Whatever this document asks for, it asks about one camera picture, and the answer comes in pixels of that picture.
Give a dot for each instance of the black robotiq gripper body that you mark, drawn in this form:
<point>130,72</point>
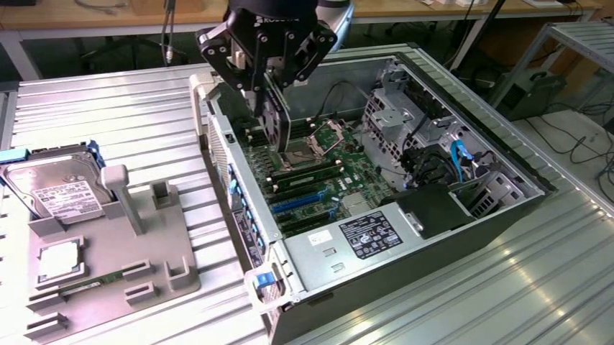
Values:
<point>273,12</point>

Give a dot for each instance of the black graphics card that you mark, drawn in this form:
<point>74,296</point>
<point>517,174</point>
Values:
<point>277,118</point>

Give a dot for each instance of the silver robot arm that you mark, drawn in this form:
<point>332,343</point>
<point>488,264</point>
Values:
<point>343,21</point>

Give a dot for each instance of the metal disk bay cage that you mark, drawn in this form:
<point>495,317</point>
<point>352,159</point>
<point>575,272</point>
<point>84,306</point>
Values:
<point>391,108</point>

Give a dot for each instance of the CPU socket with open cover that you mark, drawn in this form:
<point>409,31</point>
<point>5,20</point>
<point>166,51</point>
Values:
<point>319,142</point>

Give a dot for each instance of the long wooden desk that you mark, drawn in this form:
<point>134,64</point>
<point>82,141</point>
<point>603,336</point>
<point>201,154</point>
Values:
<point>455,9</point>

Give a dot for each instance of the installed green RAM stick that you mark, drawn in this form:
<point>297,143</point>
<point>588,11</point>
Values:
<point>301,177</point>

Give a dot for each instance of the green motherboard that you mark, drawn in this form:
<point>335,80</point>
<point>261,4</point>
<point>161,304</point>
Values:
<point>331,190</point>

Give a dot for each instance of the blue expansion slot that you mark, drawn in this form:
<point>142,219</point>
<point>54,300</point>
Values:
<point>297,205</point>

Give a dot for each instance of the silver chipset heatsink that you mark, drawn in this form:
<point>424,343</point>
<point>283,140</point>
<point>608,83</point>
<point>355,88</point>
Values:
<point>356,204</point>

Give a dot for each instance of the black box device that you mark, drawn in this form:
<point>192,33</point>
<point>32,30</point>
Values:
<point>532,95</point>

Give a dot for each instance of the hard disk with blue carrier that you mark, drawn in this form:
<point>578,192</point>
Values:
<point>52,187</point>

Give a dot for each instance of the silver power supply unit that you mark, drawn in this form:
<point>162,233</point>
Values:
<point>355,240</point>

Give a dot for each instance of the grey parts rack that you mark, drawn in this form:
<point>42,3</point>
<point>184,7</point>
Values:
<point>129,244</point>

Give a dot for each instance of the open black PC case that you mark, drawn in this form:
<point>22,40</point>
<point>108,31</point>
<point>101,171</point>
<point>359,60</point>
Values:
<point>431,258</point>

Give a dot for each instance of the silver CPU chip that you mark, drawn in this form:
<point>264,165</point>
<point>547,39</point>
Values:
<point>60,261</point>

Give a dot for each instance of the wooden desk with white frame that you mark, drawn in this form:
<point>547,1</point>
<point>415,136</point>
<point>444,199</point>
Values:
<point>72,18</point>

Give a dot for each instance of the aluminium slat frame table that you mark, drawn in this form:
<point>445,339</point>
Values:
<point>575,43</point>

